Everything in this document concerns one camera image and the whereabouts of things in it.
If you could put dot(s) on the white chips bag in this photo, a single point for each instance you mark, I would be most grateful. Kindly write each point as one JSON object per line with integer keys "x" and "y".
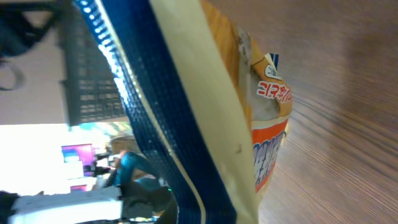
{"x": 208, "y": 109}

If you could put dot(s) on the dark grey plastic basket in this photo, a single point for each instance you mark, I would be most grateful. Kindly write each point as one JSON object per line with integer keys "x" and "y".
{"x": 90, "y": 92}

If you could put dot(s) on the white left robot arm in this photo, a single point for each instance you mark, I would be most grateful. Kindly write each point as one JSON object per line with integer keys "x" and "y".
{"x": 133, "y": 193}

